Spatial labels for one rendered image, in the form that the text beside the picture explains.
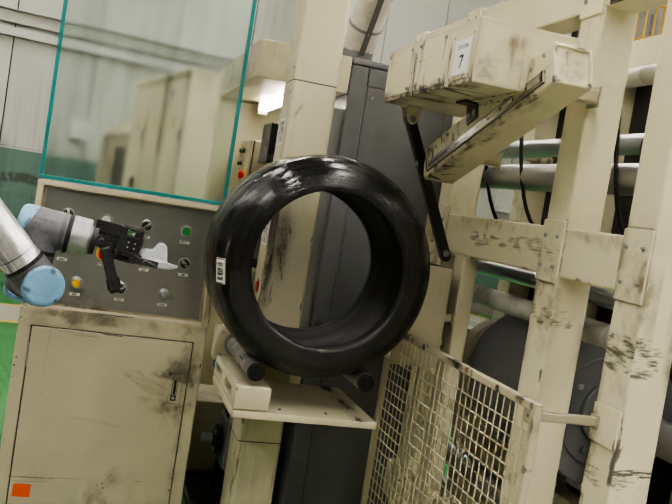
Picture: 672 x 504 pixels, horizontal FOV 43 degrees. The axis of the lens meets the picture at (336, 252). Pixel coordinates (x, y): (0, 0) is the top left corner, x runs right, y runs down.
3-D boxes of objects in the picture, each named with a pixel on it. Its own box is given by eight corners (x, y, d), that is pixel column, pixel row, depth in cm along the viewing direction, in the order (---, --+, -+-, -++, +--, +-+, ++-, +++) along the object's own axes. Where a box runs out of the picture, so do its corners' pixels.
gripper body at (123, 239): (147, 232, 201) (96, 219, 198) (138, 267, 201) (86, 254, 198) (146, 230, 209) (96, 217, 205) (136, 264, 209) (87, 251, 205)
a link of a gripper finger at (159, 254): (183, 249, 205) (145, 239, 202) (176, 273, 205) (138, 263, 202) (182, 248, 208) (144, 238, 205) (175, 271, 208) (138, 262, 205)
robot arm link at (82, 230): (65, 254, 196) (66, 250, 205) (86, 259, 198) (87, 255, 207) (75, 216, 196) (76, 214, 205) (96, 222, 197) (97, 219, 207)
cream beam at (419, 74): (380, 102, 243) (388, 51, 243) (460, 118, 250) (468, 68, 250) (468, 81, 185) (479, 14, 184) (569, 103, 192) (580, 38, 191)
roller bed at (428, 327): (369, 349, 265) (384, 255, 263) (413, 354, 269) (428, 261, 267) (389, 363, 246) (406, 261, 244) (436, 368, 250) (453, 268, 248)
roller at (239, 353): (236, 355, 238) (223, 346, 237) (245, 341, 239) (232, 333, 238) (258, 385, 205) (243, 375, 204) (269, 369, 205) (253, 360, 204)
